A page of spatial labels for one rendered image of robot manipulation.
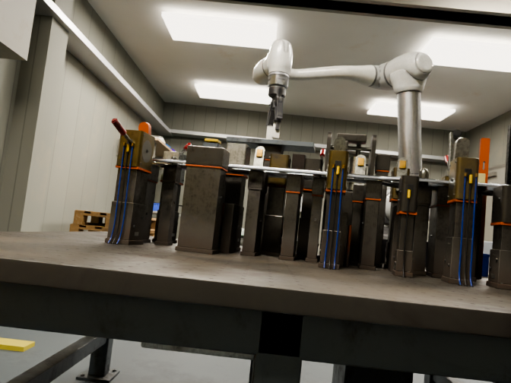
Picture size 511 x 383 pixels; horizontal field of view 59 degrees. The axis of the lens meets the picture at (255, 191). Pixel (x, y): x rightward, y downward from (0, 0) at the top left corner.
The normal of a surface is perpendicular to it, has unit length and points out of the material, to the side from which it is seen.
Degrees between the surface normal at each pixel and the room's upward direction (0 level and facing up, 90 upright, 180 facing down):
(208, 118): 90
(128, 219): 90
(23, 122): 90
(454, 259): 90
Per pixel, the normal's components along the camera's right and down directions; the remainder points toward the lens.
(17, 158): -0.02, -0.09
